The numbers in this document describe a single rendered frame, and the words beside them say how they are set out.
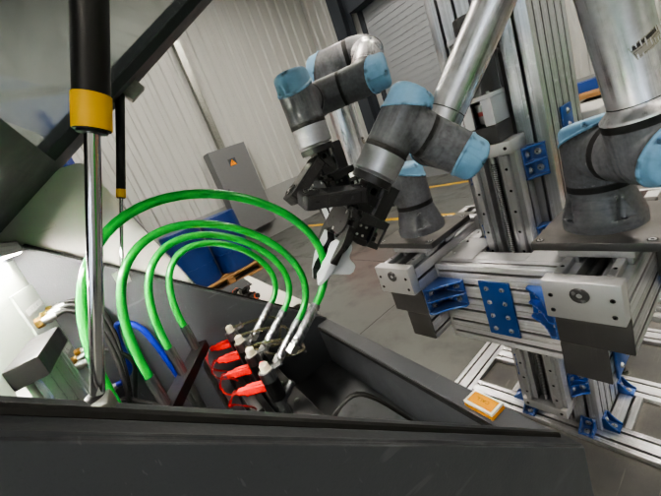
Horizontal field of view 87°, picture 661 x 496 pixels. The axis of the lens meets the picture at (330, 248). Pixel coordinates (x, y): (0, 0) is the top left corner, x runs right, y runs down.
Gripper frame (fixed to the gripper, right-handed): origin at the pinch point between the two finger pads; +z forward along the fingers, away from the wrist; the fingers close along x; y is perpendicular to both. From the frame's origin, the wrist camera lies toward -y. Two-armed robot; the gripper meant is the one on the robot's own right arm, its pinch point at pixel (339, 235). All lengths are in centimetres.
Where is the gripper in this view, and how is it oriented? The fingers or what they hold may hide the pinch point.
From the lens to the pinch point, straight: 78.4
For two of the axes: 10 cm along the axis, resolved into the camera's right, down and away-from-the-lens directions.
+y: 7.9, -4.3, 4.2
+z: 3.5, 9.0, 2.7
